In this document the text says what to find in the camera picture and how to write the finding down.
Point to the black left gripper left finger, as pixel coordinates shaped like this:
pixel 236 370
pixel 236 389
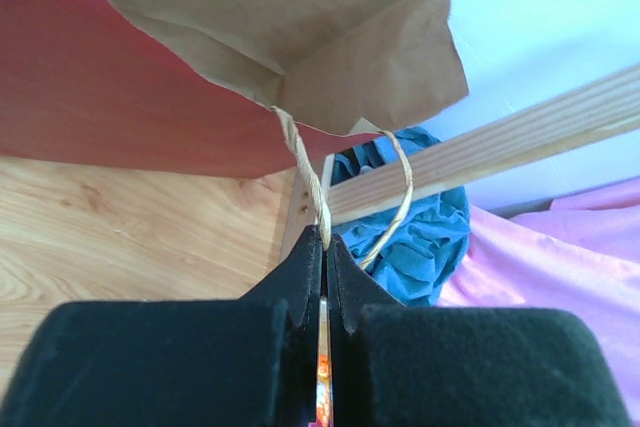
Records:
pixel 251 361

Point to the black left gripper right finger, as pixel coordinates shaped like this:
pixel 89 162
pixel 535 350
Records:
pixel 394 365

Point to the orange Fox's candy bag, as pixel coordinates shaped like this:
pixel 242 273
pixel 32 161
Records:
pixel 324 408

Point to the red paper bag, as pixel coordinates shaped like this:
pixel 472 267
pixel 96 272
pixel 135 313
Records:
pixel 193 86

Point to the blue crumpled shirt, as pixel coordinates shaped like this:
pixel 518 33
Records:
pixel 424 252

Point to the pink t-shirt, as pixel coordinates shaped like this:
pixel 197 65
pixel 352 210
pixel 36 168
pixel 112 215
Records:
pixel 581 255

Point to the wooden rack frame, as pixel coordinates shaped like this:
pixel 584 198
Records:
pixel 600 110

